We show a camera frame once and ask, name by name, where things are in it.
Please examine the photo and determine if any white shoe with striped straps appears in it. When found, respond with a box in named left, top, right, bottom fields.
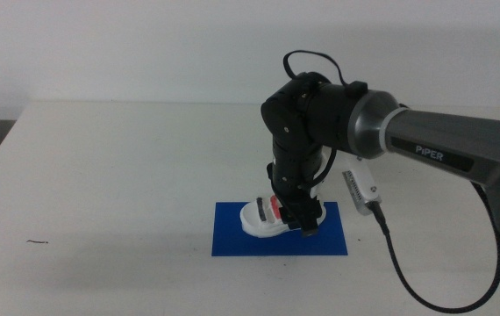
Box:
left=239, top=195, right=328, bottom=241

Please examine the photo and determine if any blue rectangular mat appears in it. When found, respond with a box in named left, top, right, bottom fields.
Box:
left=211, top=201, right=349, bottom=257

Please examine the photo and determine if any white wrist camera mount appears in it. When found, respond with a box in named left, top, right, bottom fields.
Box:
left=341, top=153, right=383, bottom=217

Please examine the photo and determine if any black braided camera cable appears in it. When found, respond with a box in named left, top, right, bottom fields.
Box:
left=368, top=180, right=500, bottom=315

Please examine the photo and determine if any thin black looped cable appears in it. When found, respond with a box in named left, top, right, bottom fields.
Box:
left=282, top=49, right=350, bottom=88

